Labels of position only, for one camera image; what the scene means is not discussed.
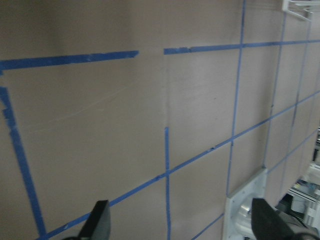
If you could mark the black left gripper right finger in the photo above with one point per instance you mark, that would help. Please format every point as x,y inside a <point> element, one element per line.
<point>269,224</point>

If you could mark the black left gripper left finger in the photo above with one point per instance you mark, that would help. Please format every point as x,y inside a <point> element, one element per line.
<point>98,224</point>

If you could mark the white rack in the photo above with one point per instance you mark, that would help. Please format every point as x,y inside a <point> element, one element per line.
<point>301,9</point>

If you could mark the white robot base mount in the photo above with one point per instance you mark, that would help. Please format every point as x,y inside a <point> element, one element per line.
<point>238,207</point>

